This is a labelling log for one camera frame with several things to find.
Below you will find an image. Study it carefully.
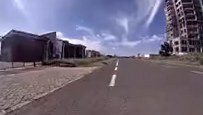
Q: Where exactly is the grass verge with bushes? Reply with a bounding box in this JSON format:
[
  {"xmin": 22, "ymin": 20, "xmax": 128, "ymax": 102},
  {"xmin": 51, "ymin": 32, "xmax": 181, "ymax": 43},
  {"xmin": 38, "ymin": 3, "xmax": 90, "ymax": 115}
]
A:
[{"xmin": 42, "ymin": 55, "xmax": 116, "ymax": 71}]

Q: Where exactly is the row of low buildings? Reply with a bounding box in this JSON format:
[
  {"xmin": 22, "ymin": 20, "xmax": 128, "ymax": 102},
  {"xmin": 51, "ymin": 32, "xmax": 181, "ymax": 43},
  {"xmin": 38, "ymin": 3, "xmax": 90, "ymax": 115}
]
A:
[{"xmin": 61, "ymin": 38, "xmax": 103, "ymax": 61}]

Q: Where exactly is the white dashed centre line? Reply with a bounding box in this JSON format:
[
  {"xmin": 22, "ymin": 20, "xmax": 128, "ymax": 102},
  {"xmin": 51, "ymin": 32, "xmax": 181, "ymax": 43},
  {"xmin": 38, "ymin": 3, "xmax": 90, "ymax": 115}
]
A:
[{"xmin": 107, "ymin": 59, "xmax": 121, "ymax": 88}]

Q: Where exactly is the grey asphalt road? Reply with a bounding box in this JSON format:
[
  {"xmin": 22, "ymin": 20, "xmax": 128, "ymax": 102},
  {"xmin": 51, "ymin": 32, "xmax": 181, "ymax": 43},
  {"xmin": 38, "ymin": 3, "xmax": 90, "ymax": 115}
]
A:
[{"xmin": 0, "ymin": 53, "xmax": 203, "ymax": 115}]

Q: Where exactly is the dark green tree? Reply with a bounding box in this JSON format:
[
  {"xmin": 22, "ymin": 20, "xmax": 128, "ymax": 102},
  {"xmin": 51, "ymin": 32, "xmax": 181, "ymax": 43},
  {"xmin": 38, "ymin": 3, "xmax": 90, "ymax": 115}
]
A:
[{"xmin": 158, "ymin": 41, "xmax": 175, "ymax": 57}]

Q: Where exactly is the pale concrete kerb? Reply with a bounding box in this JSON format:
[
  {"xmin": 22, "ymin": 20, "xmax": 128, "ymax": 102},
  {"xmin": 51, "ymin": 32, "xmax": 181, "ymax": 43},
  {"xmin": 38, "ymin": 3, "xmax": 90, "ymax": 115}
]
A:
[{"xmin": 0, "ymin": 61, "xmax": 116, "ymax": 115}]

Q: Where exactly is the dark low building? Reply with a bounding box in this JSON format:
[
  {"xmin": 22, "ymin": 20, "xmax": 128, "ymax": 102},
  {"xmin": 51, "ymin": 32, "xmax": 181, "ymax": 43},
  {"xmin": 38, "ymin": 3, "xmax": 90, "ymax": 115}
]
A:
[{"xmin": 0, "ymin": 27, "xmax": 65, "ymax": 65}]

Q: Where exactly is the grey cobblestone pavement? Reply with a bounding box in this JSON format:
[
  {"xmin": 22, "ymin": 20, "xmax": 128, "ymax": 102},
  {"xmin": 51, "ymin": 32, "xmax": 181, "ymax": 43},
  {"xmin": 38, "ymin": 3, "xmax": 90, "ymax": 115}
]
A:
[{"xmin": 0, "ymin": 63, "xmax": 102, "ymax": 115}]

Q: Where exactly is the dry grass verge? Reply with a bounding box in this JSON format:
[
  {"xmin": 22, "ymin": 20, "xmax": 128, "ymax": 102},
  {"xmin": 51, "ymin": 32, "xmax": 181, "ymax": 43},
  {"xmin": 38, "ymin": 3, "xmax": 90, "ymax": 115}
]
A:
[{"xmin": 145, "ymin": 51, "xmax": 203, "ymax": 71}]

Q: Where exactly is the unfinished concrete high-rise building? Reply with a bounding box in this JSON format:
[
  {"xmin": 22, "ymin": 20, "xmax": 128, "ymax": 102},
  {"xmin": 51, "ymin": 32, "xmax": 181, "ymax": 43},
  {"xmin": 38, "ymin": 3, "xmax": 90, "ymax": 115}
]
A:
[{"xmin": 163, "ymin": 0, "xmax": 203, "ymax": 56}]

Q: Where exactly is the metal fence with posts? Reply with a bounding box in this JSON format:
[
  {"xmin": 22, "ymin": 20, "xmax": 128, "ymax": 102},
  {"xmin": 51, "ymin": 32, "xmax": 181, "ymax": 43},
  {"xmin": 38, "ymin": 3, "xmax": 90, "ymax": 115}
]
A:
[{"xmin": 0, "ymin": 31, "xmax": 44, "ymax": 72}]

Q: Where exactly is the white solid edge line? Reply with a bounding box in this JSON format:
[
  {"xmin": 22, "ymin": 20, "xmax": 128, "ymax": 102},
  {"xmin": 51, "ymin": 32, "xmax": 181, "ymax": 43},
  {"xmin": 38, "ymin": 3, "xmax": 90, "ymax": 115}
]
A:
[{"xmin": 189, "ymin": 68, "xmax": 203, "ymax": 80}]

